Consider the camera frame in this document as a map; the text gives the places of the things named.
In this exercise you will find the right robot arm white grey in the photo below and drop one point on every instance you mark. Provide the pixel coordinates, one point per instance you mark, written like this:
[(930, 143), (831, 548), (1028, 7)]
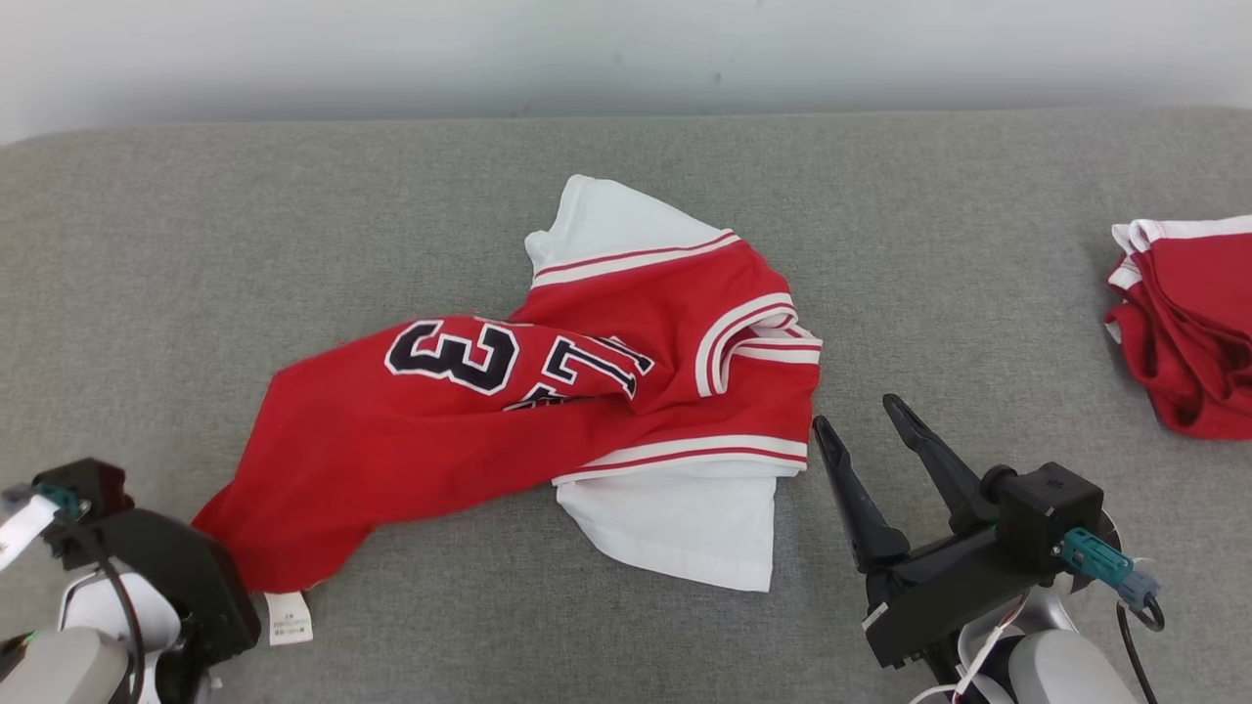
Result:
[(1056, 670)]

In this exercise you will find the teal right camera connector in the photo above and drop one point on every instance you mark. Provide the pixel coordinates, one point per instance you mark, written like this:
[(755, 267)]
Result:
[(1100, 562)]

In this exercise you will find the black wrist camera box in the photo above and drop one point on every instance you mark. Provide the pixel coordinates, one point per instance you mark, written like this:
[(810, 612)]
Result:
[(1047, 508), (93, 484)]

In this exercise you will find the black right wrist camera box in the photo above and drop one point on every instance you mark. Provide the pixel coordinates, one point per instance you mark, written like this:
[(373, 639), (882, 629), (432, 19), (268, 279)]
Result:
[(1047, 508)]

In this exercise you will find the red shorts with white stripes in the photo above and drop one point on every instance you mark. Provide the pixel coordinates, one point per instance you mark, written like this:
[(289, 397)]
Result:
[(1193, 323)]

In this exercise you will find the teal left camera connector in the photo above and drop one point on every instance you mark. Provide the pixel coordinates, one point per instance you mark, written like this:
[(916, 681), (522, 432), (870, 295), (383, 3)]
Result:
[(59, 501)]

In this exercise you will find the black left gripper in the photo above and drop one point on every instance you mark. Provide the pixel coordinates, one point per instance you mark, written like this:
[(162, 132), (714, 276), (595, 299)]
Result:
[(186, 577)]

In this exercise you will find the red basketball jersey number 23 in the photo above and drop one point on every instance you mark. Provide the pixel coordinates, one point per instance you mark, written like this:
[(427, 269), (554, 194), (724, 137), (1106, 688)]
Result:
[(440, 450)]

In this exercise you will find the teal camera connector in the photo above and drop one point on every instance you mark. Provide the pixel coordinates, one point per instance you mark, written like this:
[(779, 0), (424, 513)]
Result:
[(59, 501), (1100, 562)]

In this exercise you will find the grey fabric sofa cushion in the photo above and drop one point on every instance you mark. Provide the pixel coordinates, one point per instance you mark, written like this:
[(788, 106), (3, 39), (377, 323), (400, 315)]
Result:
[(293, 244)]

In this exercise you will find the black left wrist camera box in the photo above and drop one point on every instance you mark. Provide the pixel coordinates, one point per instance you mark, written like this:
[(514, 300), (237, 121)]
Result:
[(93, 484)]

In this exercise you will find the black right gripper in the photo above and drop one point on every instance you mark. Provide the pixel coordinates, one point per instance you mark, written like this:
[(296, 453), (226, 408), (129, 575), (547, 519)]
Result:
[(939, 596)]

